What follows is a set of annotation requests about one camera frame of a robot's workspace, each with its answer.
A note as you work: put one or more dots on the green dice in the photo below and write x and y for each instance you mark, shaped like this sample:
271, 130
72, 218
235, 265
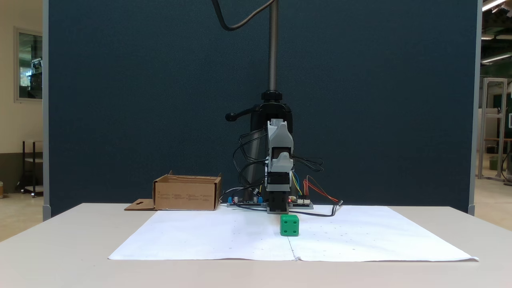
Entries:
289, 226

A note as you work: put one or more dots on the blue power circuit board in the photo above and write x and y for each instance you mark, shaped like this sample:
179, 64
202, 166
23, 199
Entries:
244, 201

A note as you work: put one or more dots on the brown cardboard box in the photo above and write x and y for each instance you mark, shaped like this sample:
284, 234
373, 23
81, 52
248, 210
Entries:
186, 196

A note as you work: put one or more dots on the fluorescent ceiling light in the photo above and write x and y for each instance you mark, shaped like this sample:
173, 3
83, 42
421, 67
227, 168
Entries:
496, 58
492, 4

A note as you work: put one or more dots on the black metal cart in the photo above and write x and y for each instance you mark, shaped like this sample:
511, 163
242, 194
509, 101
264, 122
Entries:
32, 168

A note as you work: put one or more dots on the metal camera stand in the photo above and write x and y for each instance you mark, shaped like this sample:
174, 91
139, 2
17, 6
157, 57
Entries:
273, 48

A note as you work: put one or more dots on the dark blue partition panel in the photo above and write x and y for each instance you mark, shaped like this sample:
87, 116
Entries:
120, 100

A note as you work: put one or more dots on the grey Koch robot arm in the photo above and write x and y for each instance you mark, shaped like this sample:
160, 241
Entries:
276, 136

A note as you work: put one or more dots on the framed window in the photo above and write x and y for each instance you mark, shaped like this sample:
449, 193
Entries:
30, 66

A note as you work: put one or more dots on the white paper sheet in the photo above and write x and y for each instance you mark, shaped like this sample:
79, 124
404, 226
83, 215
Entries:
208, 236
368, 236

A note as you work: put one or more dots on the aluminium frame rack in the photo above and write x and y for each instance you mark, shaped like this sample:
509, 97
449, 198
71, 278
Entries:
494, 120

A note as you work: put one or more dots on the motor controller circuit board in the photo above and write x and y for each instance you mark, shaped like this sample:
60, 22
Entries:
302, 203

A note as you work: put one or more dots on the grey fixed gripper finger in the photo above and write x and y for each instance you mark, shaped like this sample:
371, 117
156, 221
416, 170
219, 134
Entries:
284, 163

